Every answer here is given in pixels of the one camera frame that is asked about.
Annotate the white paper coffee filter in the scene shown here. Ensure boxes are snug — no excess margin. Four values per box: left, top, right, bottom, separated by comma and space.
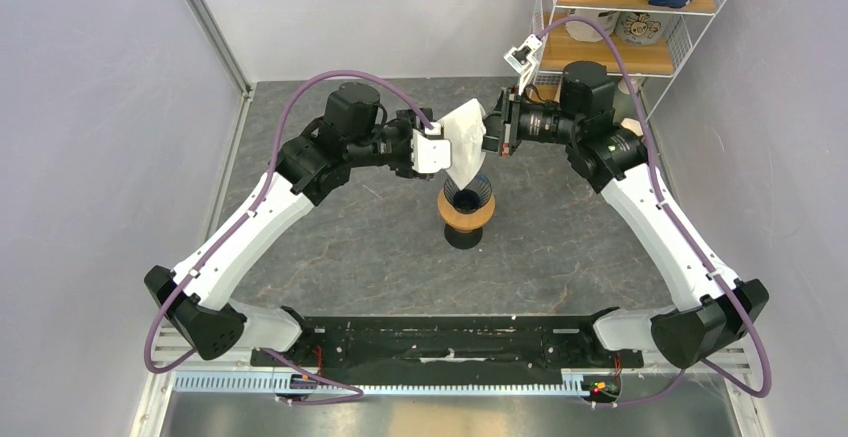
438, 98, 486, 190

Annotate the wooden holder block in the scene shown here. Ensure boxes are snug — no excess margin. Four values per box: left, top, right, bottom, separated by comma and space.
621, 118, 644, 139

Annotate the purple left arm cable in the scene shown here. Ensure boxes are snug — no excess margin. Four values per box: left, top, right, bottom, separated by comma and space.
144, 69, 442, 407

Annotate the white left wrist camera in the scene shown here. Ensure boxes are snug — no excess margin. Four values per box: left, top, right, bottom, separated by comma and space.
411, 122, 452, 175

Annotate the white wire shelf rack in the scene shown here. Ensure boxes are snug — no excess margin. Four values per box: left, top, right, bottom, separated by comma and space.
530, 0, 728, 115

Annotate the green spray bottle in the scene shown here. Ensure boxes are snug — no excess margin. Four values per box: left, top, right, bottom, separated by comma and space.
614, 76, 645, 109

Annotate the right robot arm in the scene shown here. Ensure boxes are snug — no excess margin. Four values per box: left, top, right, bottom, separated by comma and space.
483, 61, 770, 369

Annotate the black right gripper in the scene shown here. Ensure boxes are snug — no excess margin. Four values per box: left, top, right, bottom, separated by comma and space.
455, 85, 582, 156

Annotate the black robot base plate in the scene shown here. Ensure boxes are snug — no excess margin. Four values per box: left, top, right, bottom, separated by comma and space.
283, 314, 644, 386

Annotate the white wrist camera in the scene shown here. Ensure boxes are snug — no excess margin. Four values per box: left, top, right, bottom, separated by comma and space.
503, 34, 543, 94
411, 122, 452, 175

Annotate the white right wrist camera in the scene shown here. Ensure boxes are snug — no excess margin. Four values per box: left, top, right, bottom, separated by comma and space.
503, 34, 543, 94

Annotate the white jar with label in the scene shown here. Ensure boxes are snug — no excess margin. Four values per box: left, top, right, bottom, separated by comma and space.
565, 9, 620, 42

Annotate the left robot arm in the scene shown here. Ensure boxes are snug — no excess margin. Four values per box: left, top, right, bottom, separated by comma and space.
144, 82, 451, 366

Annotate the orange coffee dripper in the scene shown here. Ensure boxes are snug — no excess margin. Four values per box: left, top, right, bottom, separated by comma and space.
437, 191, 496, 250

